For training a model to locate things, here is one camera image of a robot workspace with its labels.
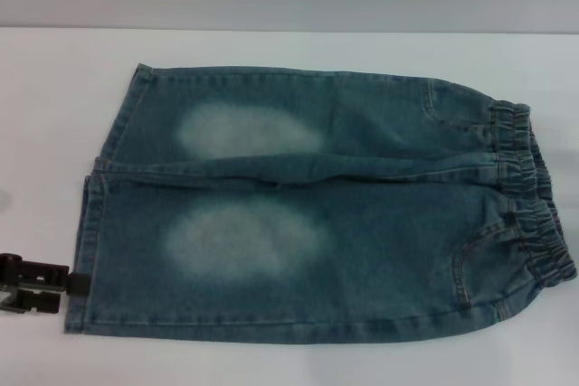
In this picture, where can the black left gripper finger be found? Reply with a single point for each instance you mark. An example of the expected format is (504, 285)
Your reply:
(43, 275)
(40, 302)

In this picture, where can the blue denim shorts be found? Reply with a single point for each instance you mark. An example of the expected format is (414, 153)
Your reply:
(362, 246)

